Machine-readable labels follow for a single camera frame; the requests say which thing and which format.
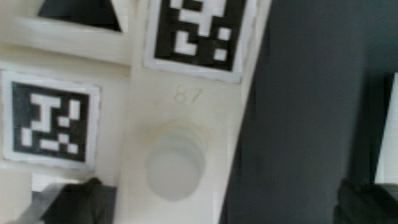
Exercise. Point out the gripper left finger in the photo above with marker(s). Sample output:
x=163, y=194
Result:
x=72, y=204

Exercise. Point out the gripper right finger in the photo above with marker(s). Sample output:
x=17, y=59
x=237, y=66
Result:
x=367, y=204

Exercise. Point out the white chair back frame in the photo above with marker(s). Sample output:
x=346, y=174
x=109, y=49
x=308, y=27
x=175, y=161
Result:
x=125, y=81

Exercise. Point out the white U-shaped obstacle fence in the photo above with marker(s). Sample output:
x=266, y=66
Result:
x=388, y=157

